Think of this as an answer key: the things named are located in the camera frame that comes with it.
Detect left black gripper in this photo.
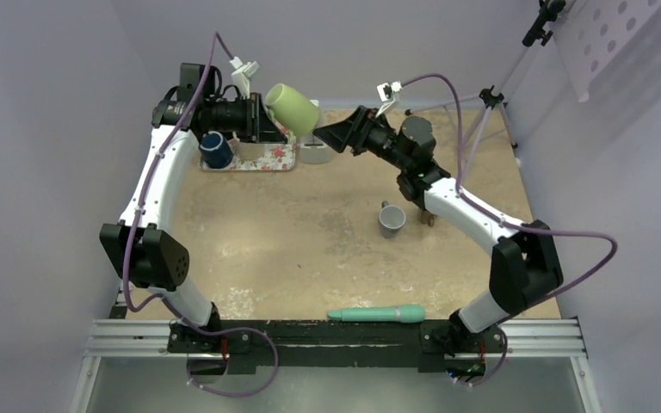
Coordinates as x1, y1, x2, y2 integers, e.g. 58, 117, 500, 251
205, 91, 287, 144

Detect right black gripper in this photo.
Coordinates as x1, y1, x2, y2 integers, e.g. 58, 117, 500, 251
312, 107, 411, 172

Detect green mug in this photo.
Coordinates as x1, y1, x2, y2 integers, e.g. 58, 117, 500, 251
265, 83, 320, 138

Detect grey mug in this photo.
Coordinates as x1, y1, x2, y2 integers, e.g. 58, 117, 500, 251
378, 200, 407, 239

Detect brown mug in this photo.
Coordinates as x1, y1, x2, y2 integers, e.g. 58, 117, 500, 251
418, 210, 436, 227

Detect teal cylindrical tool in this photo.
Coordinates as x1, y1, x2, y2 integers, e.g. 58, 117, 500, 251
326, 305, 426, 324

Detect perforated music stand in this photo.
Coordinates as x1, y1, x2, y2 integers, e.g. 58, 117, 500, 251
405, 0, 661, 172

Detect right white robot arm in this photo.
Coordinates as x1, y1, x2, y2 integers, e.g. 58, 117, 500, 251
312, 106, 563, 350

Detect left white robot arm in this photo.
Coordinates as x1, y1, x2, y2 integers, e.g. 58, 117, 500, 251
99, 58, 294, 352

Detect dark blue mug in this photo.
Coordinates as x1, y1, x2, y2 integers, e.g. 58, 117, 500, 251
199, 131, 234, 169

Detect white metronome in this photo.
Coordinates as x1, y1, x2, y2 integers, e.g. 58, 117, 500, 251
292, 96, 332, 164

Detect floral tray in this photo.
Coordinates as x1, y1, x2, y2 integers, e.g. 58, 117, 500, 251
198, 133, 298, 172

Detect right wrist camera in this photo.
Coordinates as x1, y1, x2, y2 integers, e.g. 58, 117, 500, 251
375, 81, 403, 118

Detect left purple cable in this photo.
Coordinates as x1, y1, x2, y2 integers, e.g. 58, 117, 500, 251
122, 31, 281, 400

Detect purple cable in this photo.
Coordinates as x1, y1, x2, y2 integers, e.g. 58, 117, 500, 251
122, 31, 281, 400
398, 74, 619, 389

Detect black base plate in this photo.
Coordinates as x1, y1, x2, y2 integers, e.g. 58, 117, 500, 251
167, 319, 506, 378

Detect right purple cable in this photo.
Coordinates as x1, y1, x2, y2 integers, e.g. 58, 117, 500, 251
398, 74, 619, 389

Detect aluminium frame rail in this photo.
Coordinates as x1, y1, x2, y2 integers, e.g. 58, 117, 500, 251
71, 299, 602, 412

